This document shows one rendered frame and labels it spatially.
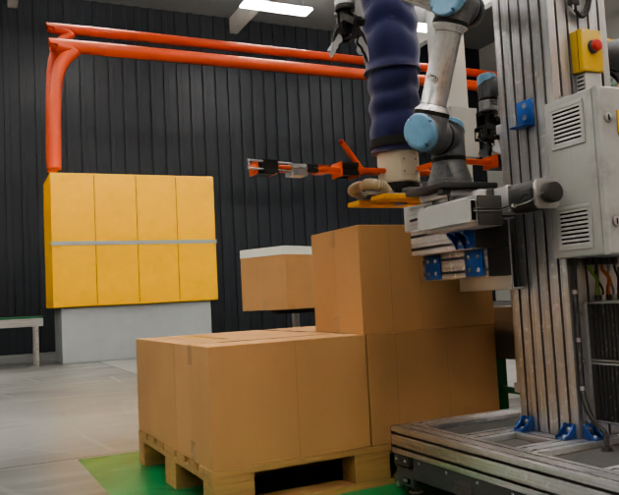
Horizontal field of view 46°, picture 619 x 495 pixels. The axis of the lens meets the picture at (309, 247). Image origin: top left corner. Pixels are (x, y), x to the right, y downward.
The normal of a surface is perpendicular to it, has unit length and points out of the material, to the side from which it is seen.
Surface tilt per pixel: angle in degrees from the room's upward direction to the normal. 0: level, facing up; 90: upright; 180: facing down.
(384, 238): 90
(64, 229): 90
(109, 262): 90
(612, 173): 90
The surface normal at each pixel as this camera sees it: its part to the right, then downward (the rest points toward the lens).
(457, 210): -0.90, 0.02
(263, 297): -0.65, -0.02
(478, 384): 0.45, -0.08
